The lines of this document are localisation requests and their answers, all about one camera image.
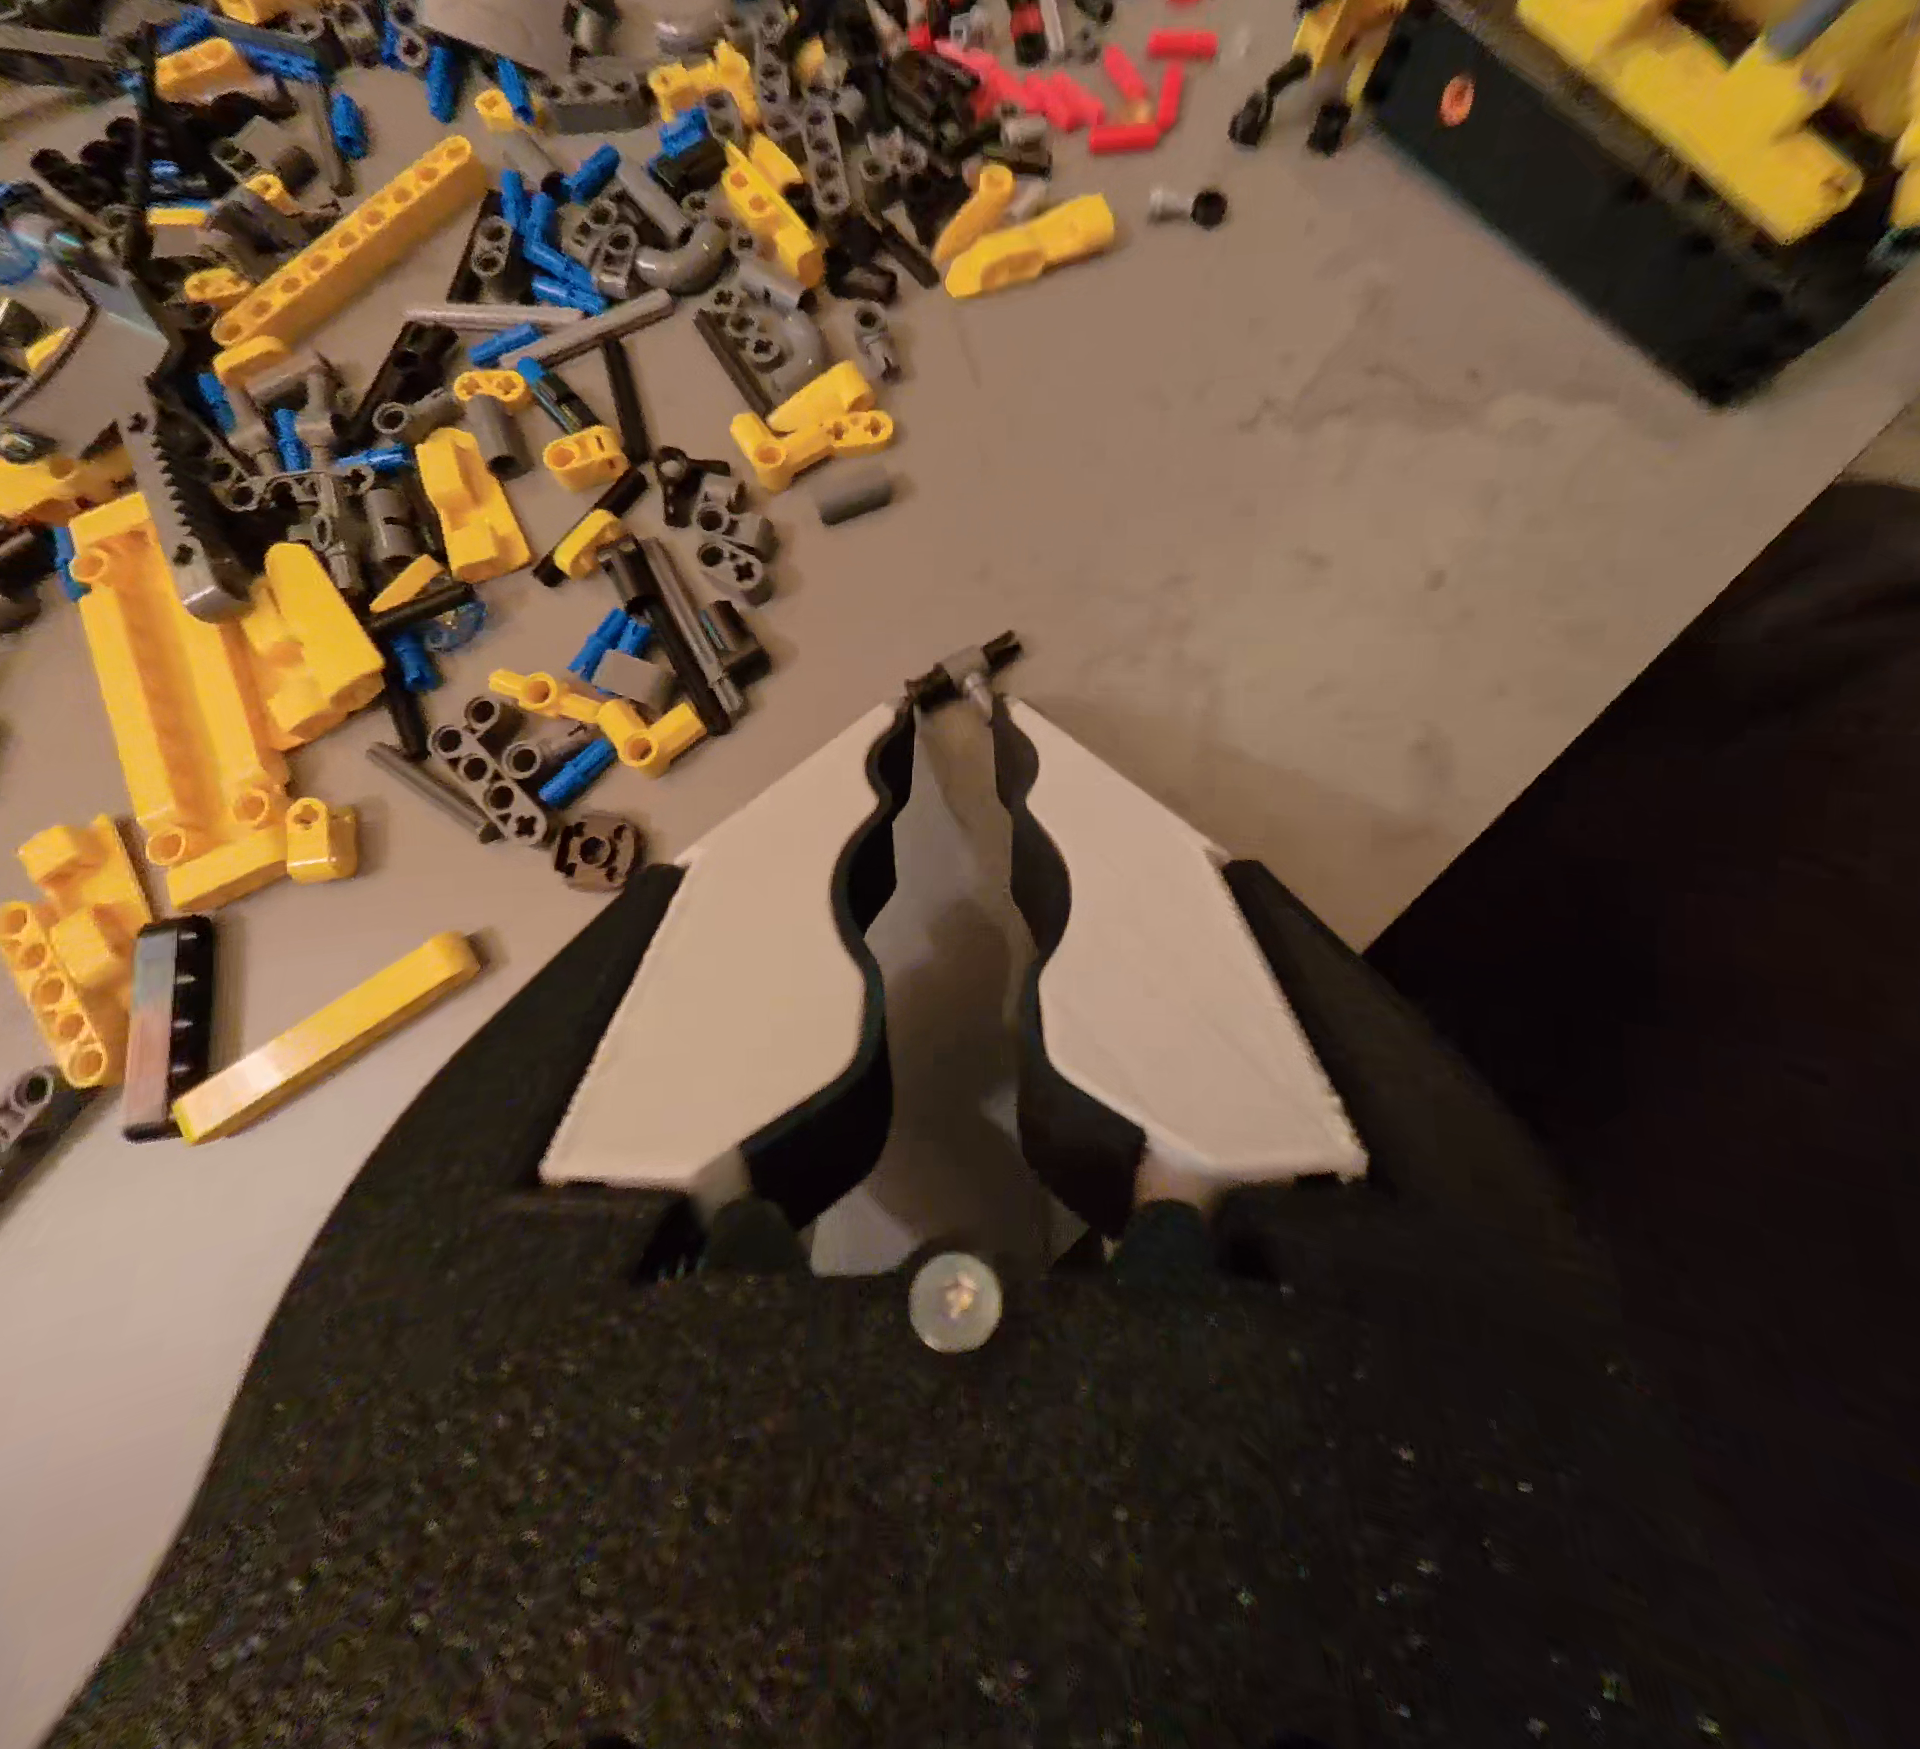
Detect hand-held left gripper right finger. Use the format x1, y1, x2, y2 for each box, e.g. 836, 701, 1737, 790
987, 696, 1370, 1235

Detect pile of toy building pieces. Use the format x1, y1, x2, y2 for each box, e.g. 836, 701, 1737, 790
0, 0, 1253, 1151

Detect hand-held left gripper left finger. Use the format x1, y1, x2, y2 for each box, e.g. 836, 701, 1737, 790
537, 699, 921, 1233

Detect yellow black toy crane model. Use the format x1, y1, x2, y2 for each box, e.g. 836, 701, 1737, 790
1231, 0, 1920, 407

